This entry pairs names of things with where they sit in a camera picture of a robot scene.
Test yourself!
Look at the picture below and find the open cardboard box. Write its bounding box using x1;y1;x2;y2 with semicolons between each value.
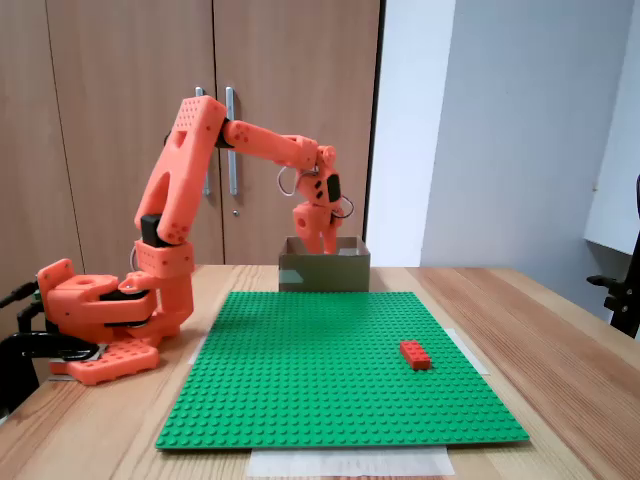
278;235;372;293

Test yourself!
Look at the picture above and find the red lego block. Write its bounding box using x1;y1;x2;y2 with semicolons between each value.
399;340;432;372

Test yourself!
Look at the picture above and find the green lego baseplate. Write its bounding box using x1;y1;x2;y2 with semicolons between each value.
154;291;530;451

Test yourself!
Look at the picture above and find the wide translucent tape strip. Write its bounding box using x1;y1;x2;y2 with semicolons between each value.
248;446;455;477

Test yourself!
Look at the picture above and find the wooden cabinet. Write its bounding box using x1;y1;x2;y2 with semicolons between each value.
0;0;386;267

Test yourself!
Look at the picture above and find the white furniture panel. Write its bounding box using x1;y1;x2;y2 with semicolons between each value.
582;0;640;257

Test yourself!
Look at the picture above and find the black chair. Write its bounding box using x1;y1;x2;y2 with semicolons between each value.
587;174;640;341

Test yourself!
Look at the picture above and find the black table clamp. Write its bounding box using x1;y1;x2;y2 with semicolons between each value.
0;304;101;420

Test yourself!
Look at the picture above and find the metal cabinet handle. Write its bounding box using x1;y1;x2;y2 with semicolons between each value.
195;87;211;196
225;87;239;197

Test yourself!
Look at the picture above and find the black power cable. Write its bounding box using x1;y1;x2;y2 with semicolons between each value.
0;281;41;309

